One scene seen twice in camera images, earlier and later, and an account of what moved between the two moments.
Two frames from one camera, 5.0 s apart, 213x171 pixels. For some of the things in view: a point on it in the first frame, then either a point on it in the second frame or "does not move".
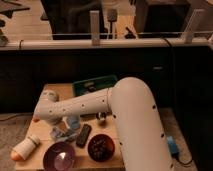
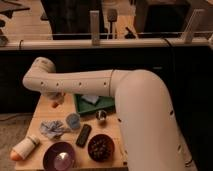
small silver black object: [101, 115] does not move
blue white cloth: [64, 135] -> [52, 128]
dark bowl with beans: [101, 147] does not move
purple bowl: [59, 157] does not move
